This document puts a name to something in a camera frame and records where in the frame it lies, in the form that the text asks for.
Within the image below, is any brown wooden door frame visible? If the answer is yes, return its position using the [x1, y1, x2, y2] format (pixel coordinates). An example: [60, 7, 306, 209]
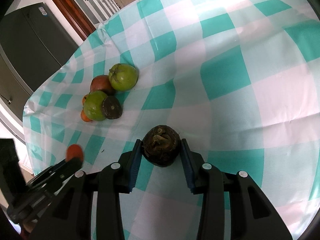
[52, 0, 95, 41]

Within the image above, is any dark brown mangosteen on table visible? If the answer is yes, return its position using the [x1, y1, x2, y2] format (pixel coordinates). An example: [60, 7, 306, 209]
[101, 96, 123, 120]

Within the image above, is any small orange upper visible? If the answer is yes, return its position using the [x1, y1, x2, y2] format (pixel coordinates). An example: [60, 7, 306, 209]
[81, 94, 89, 105]

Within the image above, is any dark grey refrigerator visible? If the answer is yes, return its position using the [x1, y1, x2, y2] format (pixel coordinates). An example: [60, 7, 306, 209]
[1, 3, 78, 92]

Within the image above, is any red apple fruit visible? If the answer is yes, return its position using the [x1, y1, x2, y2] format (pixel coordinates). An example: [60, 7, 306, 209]
[90, 75, 116, 96]

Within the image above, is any small orange lower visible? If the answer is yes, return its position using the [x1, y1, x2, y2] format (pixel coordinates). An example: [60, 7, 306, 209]
[80, 109, 92, 122]

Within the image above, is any small orange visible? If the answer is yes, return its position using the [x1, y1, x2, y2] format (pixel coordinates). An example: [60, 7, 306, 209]
[80, 109, 92, 122]
[81, 94, 89, 105]

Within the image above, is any teal white checkered tablecloth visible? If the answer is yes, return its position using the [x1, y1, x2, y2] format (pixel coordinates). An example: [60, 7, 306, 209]
[23, 0, 319, 239]

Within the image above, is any green tomato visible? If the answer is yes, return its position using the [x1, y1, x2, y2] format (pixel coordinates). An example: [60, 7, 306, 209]
[108, 63, 138, 92]
[83, 90, 107, 121]

